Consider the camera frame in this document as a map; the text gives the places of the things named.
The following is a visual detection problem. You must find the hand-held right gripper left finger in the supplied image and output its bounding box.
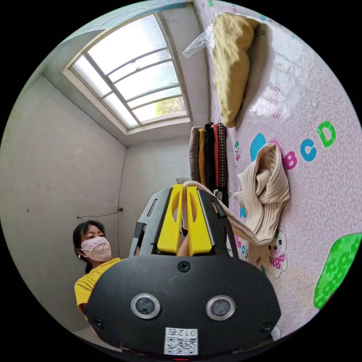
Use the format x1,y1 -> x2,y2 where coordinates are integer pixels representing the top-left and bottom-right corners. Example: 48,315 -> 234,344
157,185 -> 184,253

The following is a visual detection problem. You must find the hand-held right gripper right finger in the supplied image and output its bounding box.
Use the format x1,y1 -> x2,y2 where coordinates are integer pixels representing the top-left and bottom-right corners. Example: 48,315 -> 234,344
186,186 -> 212,257

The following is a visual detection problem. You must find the beige ribbed long sleeve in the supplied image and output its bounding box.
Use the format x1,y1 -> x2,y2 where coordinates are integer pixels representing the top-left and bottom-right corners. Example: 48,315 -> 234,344
183,143 -> 291,246

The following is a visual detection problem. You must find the pile of clothes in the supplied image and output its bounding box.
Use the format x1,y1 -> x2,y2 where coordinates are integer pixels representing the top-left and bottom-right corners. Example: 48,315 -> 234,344
189,122 -> 229,209

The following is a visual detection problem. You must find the person's body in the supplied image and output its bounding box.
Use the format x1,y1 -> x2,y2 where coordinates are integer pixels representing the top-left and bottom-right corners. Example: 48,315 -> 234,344
72,220 -> 123,322

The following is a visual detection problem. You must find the clear plastic bag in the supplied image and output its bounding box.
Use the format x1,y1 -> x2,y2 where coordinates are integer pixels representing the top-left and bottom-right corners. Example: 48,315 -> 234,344
250,54 -> 316,120
182,23 -> 213,59

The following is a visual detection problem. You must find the mustard yellow pillow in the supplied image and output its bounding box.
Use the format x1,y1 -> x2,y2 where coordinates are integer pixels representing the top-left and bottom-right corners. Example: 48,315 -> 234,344
211,12 -> 259,128

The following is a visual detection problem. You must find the thin black wall cable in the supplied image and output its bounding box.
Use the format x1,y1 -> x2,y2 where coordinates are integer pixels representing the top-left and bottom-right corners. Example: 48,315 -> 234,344
77,207 -> 124,220

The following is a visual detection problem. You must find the window with white frame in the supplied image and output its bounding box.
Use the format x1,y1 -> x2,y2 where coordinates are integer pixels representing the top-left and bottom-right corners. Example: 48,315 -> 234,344
63,12 -> 194,138

